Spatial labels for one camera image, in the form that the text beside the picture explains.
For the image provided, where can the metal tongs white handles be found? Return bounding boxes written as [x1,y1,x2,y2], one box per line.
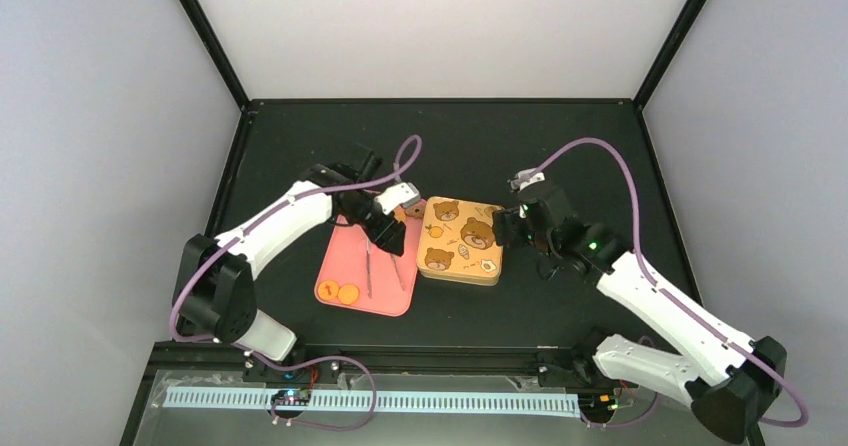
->
[364,240,406,299]

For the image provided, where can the silver metal tin lid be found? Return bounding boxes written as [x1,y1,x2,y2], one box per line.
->
[416,196,503,273]

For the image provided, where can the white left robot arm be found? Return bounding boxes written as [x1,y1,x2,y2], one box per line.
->
[168,135,421,362]

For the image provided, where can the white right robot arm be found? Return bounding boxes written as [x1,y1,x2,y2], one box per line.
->
[493,174,787,444]

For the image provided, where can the pink plastic tray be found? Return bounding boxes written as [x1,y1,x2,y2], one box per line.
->
[314,209,423,317]

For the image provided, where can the gold cookie tin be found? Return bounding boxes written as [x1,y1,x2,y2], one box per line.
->
[419,269,501,286]

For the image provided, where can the yellow dotted round biscuit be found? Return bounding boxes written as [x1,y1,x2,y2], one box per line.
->
[337,284,360,305]

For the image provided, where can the yellow biscuit red cross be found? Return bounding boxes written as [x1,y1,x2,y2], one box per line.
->
[315,280,340,301]

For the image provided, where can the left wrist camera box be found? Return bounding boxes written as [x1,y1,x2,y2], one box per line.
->
[375,182,421,214]

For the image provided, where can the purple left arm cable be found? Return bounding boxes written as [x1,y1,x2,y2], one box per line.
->
[167,134,424,434]

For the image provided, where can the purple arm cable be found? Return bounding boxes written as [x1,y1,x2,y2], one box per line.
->
[167,134,424,434]
[529,137,811,430]

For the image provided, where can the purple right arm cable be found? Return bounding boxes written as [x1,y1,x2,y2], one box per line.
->
[529,137,811,430]

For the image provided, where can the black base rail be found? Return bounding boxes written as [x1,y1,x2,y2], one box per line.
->
[142,342,622,392]

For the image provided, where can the white slotted cable duct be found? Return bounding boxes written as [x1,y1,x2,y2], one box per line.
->
[158,386,581,419]

